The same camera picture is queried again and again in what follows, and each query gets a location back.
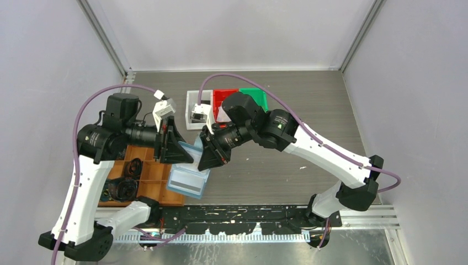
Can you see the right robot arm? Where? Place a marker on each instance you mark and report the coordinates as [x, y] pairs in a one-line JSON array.
[[279, 130]]

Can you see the wooden compartment tray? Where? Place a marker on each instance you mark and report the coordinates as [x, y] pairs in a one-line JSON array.
[[153, 179]]

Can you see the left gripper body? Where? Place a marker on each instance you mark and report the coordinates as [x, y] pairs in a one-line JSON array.
[[164, 134]]

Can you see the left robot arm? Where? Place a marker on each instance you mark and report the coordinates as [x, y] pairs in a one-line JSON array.
[[95, 148]]

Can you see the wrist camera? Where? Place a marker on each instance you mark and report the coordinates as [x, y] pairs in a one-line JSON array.
[[204, 114], [161, 110]]

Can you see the blue card holder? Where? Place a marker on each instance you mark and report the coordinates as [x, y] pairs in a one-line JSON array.
[[185, 178]]

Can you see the green plastic bin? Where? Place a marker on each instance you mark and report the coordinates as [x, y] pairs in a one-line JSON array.
[[259, 96]]

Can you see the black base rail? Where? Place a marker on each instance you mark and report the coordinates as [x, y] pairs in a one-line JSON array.
[[233, 219]]

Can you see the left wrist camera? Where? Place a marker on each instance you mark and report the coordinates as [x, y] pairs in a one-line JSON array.
[[161, 110]]

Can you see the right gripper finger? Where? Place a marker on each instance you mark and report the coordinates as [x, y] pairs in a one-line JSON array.
[[213, 159], [206, 144]]

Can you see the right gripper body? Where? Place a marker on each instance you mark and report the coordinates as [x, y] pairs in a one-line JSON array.
[[224, 139]]

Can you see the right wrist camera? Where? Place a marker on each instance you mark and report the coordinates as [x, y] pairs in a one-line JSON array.
[[204, 114]]

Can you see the white plastic bin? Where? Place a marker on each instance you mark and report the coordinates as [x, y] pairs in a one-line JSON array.
[[191, 101]]

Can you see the red plastic bin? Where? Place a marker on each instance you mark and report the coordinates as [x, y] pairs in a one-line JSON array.
[[218, 96]]

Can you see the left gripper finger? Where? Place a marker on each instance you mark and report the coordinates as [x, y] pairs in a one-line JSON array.
[[174, 138], [175, 155]]

